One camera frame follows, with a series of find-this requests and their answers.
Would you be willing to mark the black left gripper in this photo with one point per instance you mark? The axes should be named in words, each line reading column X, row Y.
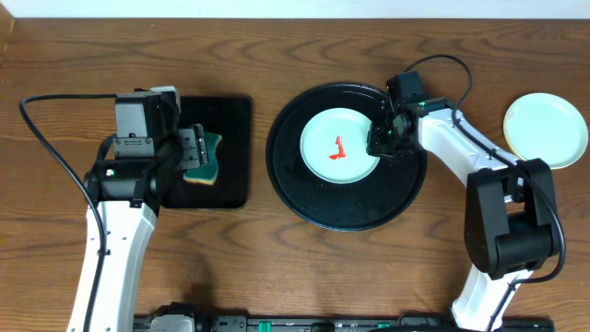
column 192, row 148

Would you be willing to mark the light green plate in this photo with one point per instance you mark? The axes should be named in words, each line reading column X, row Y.
column 334, row 143
column 547, row 127

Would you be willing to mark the green yellow sponge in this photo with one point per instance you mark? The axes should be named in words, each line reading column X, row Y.
column 206, row 174

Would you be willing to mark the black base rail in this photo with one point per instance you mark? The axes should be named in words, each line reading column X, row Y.
column 180, row 316

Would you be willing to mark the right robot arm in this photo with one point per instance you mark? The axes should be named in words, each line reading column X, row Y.
column 512, row 231

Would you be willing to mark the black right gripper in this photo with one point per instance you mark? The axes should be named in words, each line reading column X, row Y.
column 375, row 144

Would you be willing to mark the yellow plastic plate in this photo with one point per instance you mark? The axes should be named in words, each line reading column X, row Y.
column 509, row 141

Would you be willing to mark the black rectangular sponge tray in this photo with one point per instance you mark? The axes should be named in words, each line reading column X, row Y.
column 231, row 118

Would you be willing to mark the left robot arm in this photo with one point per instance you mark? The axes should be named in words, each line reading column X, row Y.
column 123, row 208

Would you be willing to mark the round black tray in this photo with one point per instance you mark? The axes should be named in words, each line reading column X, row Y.
column 384, row 193

